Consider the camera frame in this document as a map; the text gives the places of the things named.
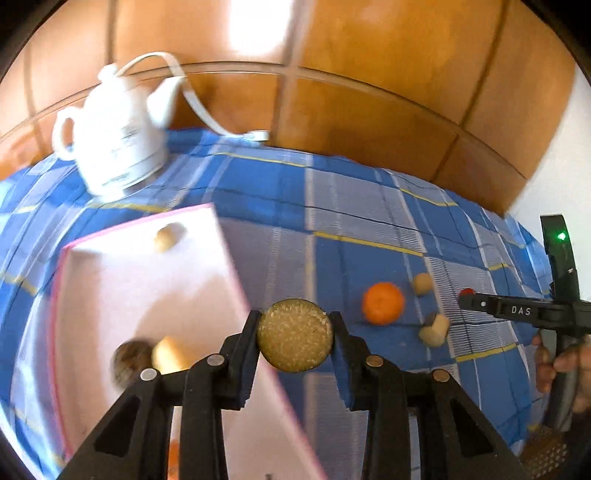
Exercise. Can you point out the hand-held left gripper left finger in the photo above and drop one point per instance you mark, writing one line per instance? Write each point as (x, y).
(240, 369)

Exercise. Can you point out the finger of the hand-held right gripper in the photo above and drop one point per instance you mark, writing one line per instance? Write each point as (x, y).
(498, 307)

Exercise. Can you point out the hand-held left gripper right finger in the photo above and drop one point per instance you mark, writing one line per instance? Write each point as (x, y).
(346, 369)

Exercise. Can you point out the red cherry tomato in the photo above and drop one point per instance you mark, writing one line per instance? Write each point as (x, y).
(467, 290)

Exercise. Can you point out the dark-rind cut fruit half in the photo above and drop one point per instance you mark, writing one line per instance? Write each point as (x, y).
(295, 334)

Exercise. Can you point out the yellow fruit piece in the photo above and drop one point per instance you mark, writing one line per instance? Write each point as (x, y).
(170, 355)

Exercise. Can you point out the large orange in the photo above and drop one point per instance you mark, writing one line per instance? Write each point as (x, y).
(383, 302)

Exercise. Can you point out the small yellow round fruit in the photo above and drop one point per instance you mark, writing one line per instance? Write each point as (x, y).
(166, 237)
(422, 282)

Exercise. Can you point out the dark round fruit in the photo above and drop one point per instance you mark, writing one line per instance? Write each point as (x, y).
(130, 362)

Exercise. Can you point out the small orange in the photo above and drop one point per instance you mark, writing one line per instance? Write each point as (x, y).
(172, 457)

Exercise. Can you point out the pink-edged white tray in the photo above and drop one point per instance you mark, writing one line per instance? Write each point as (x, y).
(138, 286)

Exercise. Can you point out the person's right hand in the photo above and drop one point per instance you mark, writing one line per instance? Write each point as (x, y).
(582, 369)

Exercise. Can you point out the blue plaid tablecloth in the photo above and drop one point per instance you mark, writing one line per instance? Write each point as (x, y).
(351, 217)

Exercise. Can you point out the white power plug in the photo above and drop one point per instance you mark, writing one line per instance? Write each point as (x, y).
(258, 135)

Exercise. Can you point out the wooden wardrobe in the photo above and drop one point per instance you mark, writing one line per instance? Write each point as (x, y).
(392, 69)

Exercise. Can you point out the white floral electric kettle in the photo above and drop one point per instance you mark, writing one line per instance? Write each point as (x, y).
(115, 134)

